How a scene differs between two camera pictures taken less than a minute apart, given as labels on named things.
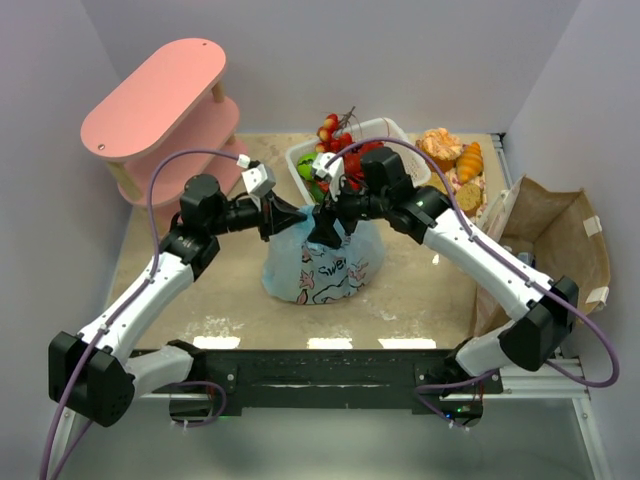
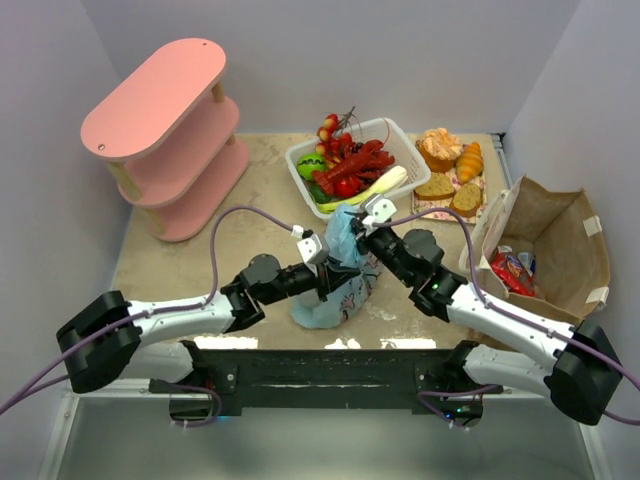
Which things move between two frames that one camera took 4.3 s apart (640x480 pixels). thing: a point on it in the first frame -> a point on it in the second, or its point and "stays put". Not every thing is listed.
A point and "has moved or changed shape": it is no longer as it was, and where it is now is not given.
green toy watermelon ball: (305, 164) stays put
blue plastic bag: (301, 270) has moved or changed shape
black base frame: (335, 381) stays put
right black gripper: (335, 214) -> (364, 238)
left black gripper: (267, 217) -> (326, 275)
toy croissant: (470, 162) stays put
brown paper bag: (555, 231) stays put
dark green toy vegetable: (318, 192) stays put
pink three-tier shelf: (168, 125) stays put
